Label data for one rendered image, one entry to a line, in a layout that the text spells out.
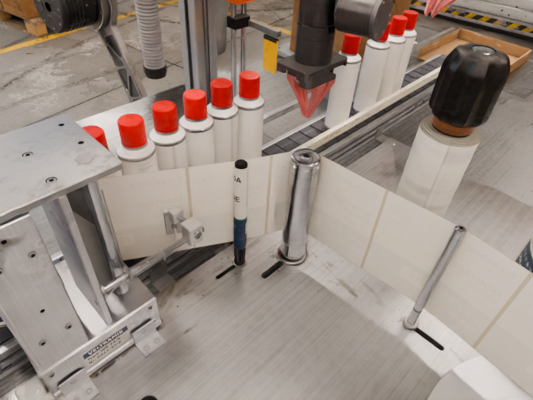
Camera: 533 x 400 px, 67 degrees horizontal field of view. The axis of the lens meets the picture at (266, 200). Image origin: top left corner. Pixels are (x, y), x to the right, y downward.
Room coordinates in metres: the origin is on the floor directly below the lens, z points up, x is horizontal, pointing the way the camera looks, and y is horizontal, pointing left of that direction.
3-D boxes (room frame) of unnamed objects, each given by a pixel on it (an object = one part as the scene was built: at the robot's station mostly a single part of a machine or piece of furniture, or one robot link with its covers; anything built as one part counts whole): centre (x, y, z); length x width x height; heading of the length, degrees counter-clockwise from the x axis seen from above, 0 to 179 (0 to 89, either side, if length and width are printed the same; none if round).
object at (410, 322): (0.31, -0.21, 0.97); 0.02 x 0.02 x 0.19
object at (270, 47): (0.66, 0.01, 1.09); 0.03 x 0.01 x 0.06; 48
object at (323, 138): (0.84, -0.22, 0.91); 1.07 x 0.01 x 0.02; 138
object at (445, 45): (1.38, -0.67, 0.85); 0.30 x 0.26 x 0.04; 138
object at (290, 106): (0.89, -0.16, 0.96); 1.07 x 0.01 x 0.01; 138
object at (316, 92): (0.62, -0.07, 1.06); 0.07 x 0.07 x 0.09; 48
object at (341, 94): (0.81, -0.14, 0.98); 0.05 x 0.05 x 0.20
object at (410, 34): (0.98, -0.29, 0.98); 0.05 x 0.05 x 0.20
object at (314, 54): (0.62, -0.06, 1.13); 0.10 x 0.07 x 0.07; 138
